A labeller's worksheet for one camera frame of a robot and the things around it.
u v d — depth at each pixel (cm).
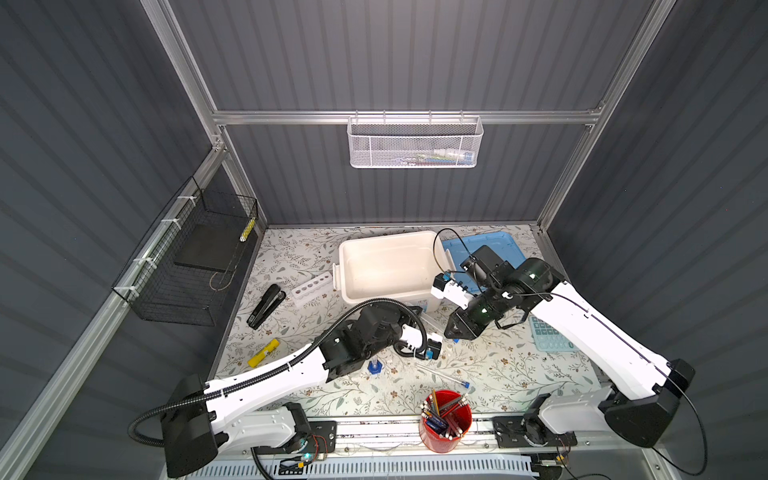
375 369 85
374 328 52
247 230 82
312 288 97
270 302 96
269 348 87
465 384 81
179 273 72
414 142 123
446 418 68
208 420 40
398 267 97
